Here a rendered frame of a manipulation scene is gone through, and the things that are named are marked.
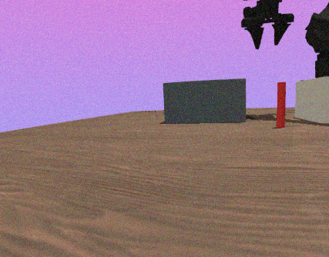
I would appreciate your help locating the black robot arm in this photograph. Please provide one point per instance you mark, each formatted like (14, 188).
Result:
(317, 35)

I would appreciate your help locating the red peg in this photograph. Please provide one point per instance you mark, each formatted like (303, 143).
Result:
(281, 104)

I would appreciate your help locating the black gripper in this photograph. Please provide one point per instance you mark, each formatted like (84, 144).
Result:
(268, 9)

